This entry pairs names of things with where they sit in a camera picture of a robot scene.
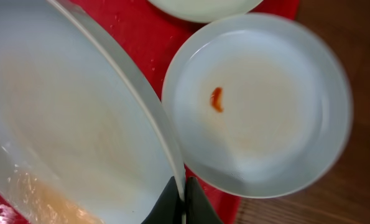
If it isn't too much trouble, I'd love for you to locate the light blue plate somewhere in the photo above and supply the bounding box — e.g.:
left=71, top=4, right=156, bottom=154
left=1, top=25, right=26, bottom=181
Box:
left=0, top=1, right=185, bottom=223
left=162, top=13, right=353, bottom=198
left=148, top=0, right=263, bottom=23

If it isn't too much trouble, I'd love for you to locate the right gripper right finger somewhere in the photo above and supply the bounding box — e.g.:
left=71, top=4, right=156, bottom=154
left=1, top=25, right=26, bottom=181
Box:
left=185, top=177, right=223, bottom=224

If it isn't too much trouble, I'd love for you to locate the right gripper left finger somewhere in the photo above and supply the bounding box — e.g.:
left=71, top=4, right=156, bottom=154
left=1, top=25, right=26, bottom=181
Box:
left=142, top=176, right=183, bottom=224

